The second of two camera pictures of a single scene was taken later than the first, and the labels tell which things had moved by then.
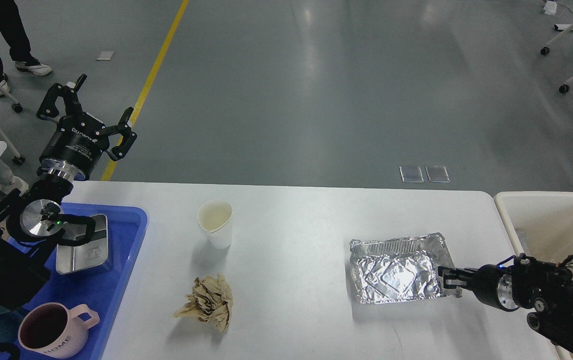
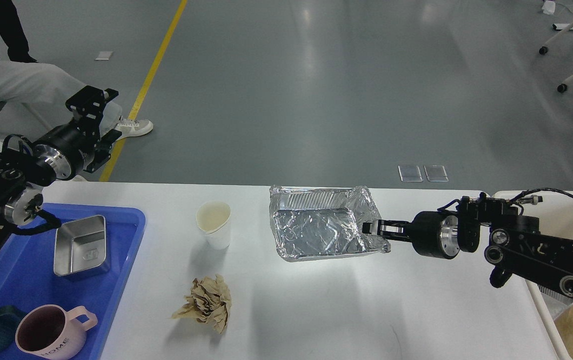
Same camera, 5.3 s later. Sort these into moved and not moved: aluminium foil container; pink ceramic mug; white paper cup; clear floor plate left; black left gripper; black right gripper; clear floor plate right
Moved: black left gripper; aluminium foil container; black right gripper
Not moved: white paper cup; clear floor plate left; pink ceramic mug; clear floor plate right
